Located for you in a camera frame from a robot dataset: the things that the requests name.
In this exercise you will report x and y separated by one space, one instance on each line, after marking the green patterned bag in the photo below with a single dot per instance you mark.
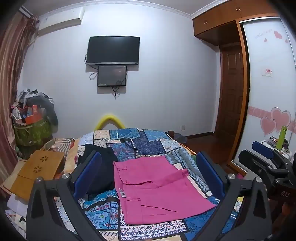
32 134

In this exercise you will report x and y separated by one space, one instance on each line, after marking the white air conditioner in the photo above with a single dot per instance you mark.
60 20

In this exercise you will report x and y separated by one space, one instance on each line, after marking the white heart-print wardrobe door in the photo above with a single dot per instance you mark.
266 92

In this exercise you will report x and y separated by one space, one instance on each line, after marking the black wall television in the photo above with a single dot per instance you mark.
113 49

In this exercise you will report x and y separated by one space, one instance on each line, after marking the wooden overhead cabinet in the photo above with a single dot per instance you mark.
208 27

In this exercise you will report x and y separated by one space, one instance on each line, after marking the yellow foam tube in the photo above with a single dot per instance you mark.
111 117

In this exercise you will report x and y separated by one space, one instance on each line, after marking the white papers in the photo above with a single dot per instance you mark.
16 208

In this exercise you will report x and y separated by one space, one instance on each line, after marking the pile of clothes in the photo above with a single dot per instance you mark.
25 95

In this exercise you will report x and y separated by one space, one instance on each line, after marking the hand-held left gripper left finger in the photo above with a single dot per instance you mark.
89 171

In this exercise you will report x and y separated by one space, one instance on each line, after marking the small black wall monitor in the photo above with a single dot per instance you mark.
112 75

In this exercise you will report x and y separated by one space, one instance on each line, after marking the blue patchwork bed cover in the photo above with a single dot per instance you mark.
148 143

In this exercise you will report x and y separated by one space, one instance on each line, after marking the striped brown curtain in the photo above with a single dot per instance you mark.
11 69

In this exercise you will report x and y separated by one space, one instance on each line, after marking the wooden bed post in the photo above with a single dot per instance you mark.
171 133

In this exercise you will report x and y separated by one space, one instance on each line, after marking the black pants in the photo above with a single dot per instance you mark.
101 166

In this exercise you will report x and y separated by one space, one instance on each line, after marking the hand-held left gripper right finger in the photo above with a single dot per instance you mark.
209 171

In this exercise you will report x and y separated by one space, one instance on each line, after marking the orange box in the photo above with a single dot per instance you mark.
31 115

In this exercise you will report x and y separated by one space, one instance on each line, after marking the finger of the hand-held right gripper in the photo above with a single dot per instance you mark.
259 166
262 148

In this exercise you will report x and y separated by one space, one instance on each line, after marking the white nightstand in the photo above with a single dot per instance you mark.
289 153

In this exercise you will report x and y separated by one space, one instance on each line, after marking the wooden lap table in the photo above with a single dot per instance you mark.
37 169

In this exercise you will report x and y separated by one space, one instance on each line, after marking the brown wooden door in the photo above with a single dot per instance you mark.
231 92

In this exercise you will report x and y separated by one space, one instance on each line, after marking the pink pants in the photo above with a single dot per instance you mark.
157 190

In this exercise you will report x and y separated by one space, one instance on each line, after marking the white wall socket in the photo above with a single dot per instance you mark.
182 127

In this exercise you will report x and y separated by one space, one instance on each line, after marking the green bottle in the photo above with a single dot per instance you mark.
281 138

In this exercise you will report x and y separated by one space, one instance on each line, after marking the grey cloth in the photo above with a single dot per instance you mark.
181 138

